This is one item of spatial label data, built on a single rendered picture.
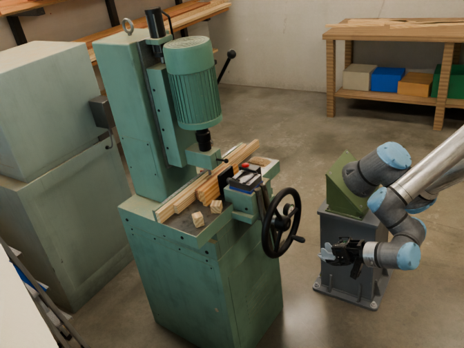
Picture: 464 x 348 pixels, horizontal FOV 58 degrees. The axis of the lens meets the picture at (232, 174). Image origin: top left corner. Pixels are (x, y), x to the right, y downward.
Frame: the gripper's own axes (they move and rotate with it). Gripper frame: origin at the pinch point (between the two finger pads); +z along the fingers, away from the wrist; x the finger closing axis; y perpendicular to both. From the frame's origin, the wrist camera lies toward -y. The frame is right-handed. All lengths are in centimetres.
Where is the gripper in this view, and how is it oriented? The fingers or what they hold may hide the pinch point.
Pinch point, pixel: (321, 256)
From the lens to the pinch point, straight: 169.6
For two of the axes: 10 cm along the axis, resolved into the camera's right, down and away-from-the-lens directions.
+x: -5.9, 4.8, -6.5
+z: -7.0, 0.9, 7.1
